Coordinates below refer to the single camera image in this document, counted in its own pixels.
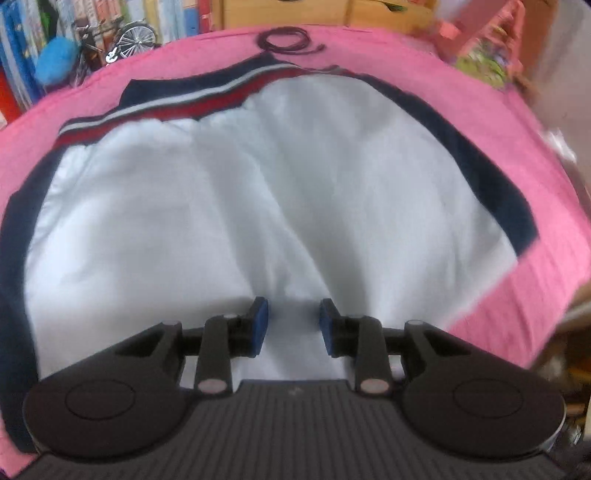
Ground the navy and white jacket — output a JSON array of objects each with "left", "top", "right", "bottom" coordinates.
[{"left": 1, "top": 54, "right": 538, "bottom": 452}]

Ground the pink bunny print towel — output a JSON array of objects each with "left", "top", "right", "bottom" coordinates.
[{"left": 0, "top": 25, "right": 591, "bottom": 478}]

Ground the blue fuzzy ball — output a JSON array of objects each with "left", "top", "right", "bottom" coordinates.
[{"left": 35, "top": 36, "right": 79, "bottom": 87}]

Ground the miniature bicycle model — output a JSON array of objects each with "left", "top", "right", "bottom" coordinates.
[{"left": 69, "top": 17, "right": 161, "bottom": 86}]

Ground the pink toy house box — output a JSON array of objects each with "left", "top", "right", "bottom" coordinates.
[{"left": 434, "top": 1, "right": 525, "bottom": 90}]

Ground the wooden desktop drawer organizer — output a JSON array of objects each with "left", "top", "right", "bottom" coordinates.
[{"left": 212, "top": 0, "right": 439, "bottom": 34}]

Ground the black coiled cable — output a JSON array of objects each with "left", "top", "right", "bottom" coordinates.
[{"left": 256, "top": 27, "right": 327, "bottom": 56}]

